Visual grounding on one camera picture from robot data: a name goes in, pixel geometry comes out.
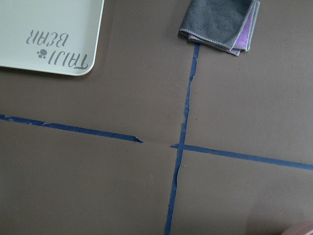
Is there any pink bowl of ice cubes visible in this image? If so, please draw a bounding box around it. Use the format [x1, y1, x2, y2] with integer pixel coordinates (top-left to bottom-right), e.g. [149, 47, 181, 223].
[281, 221, 313, 235]

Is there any cream bear serving tray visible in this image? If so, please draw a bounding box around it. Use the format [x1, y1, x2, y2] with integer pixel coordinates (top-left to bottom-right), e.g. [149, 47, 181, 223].
[0, 0, 105, 76]

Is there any grey and purple folded cloth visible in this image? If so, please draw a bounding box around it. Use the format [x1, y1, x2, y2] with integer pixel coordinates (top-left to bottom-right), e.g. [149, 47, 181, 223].
[179, 0, 260, 56]

